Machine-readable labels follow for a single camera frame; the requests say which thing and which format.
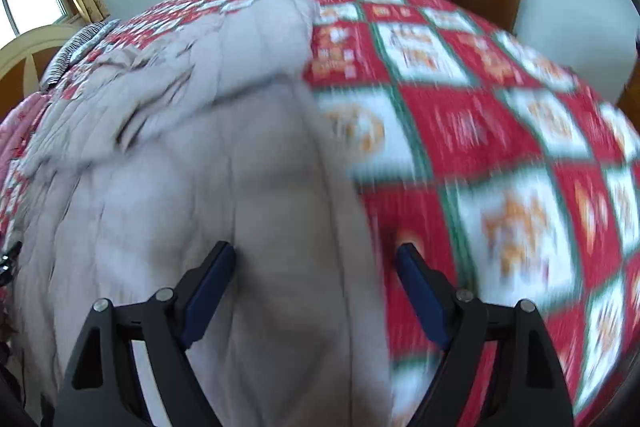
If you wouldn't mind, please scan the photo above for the striped grey pillow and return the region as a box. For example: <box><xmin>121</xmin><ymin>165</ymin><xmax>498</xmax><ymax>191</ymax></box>
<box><xmin>40</xmin><ymin>19</ymin><xmax>121</xmax><ymax>90</ymax></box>

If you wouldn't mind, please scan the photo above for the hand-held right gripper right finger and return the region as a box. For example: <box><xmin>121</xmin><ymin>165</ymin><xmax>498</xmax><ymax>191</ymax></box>
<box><xmin>396</xmin><ymin>243</ymin><xmax>576</xmax><ymax>427</ymax></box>

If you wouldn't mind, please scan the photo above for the bed with red patchwork quilt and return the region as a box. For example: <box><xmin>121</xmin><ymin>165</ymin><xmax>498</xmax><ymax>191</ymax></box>
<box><xmin>0</xmin><ymin>0</ymin><xmax>640</xmax><ymax>427</ymax></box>

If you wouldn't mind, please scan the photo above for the pink folded blanket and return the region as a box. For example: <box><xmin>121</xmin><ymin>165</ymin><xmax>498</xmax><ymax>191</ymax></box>
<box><xmin>0</xmin><ymin>93</ymin><xmax>52</xmax><ymax>160</ymax></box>

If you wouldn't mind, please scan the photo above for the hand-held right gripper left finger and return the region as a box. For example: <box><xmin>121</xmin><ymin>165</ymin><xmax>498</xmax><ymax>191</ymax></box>
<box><xmin>52</xmin><ymin>241</ymin><xmax>237</xmax><ymax>427</ymax></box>

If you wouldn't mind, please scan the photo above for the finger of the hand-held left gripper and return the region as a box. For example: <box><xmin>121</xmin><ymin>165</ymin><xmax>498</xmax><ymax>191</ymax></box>
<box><xmin>0</xmin><ymin>239</ymin><xmax>22</xmax><ymax>289</ymax></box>

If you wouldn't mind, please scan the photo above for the wooden dresser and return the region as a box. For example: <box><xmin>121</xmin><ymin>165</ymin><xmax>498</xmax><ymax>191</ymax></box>
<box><xmin>616</xmin><ymin>27</ymin><xmax>640</xmax><ymax>108</ymax></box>

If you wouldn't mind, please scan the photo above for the cream and wood headboard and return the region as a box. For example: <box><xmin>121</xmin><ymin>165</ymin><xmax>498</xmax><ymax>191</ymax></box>
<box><xmin>0</xmin><ymin>24</ymin><xmax>87</xmax><ymax>118</ymax></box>

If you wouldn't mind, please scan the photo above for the light grey quilted jacket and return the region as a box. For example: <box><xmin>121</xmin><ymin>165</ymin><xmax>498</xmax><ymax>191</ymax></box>
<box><xmin>10</xmin><ymin>0</ymin><xmax>396</xmax><ymax>427</ymax></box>

